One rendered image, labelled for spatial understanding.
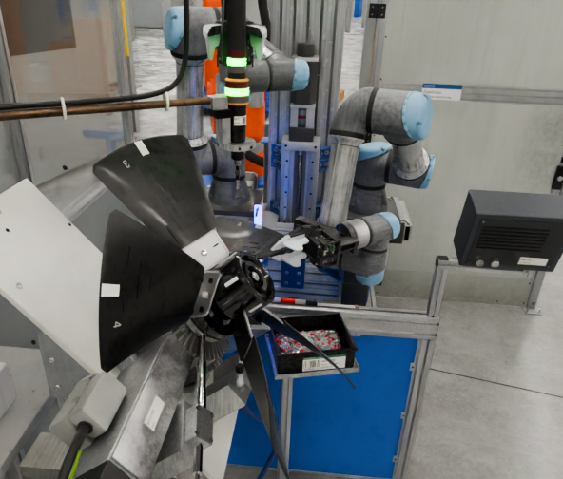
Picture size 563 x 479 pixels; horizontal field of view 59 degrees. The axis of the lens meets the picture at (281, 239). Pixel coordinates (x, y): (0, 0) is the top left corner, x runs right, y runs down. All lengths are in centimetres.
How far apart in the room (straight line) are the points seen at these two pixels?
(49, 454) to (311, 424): 94
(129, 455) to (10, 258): 41
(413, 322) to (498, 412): 115
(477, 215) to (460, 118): 153
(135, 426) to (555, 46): 262
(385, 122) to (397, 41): 147
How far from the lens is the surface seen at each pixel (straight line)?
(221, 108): 94
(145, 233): 78
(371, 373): 171
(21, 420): 130
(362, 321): 156
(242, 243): 118
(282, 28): 182
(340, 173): 134
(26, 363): 145
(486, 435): 253
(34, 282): 100
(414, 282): 321
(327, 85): 184
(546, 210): 147
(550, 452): 258
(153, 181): 102
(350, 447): 195
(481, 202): 142
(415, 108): 130
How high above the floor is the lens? 172
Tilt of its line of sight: 26 degrees down
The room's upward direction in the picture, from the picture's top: 2 degrees clockwise
